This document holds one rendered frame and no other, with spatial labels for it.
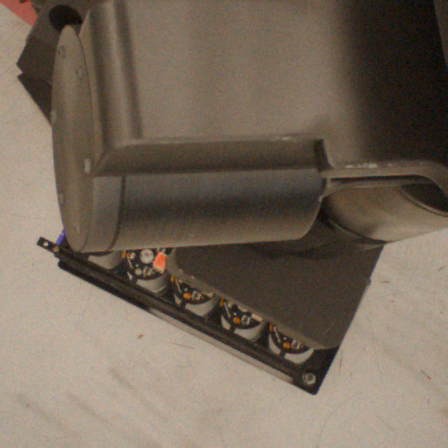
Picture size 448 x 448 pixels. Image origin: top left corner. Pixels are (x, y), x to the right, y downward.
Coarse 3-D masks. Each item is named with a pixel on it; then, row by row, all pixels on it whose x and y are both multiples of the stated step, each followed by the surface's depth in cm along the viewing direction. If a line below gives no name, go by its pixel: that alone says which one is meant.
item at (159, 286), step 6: (144, 252) 62; (150, 252) 62; (144, 258) 62; (150, 258) 62; (132, 276) 62; (162, 276) 62; (168, 276) 63; (138, 282) 63; (144, 282) 62; (150, 282) 62; (156, 282) 63; (162, 282) 63; (168, 282) 64; (150, 288) 64; (156, 288) 64; (162, 288) 64; (168, 288) 65; (162, 294) 65
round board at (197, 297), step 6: (174, 282) 61; (180, 282) 61; (174, 288) 61; (180, 288) 61; (186, 288) 61; (192, 288) 61; (180, 294) 61; (192, 294) 61; (198, 294) 61; (204, 294) 61; (186, 300) 61; (192, 300) 61; (198, 300) 61; (204, 300) 61
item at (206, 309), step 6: (174, 294) 62; (180, 300) 62; (210, 300) 62; (216, 300) 63; (186, 306) 62; (192, 306) 62; (198, 306) 62; (204, 306) 62; (210, 306) 63; (216, 306) 64; (198, 312) 63; (204, 312) 64; (210, 312) 64
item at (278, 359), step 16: (48, 240) 62; (64, 256) 62; (80, 256) 62; (96, 272) 62; (112, 272) 62; (128, 288) 61; (144, 288) 61; (160, 304) 61; (176, 304) 61; (192, 320) 61; (208, 320) 61; (224, 336) 61; (240, 336) 61; (256, 352) 60; (272, 352) 60; (288, 368) 60
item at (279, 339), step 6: (270, 330) 61; (276, 330) 61; (276, 336) 61; (282, 336) 61; (276, 342) 61; (282, 342) 61; (288, 342) 60; (294, 342) 60; (282, 348) 60; (288, 348) 60; (294, 348) 60; (300, 348) 60; (306, 348) 60
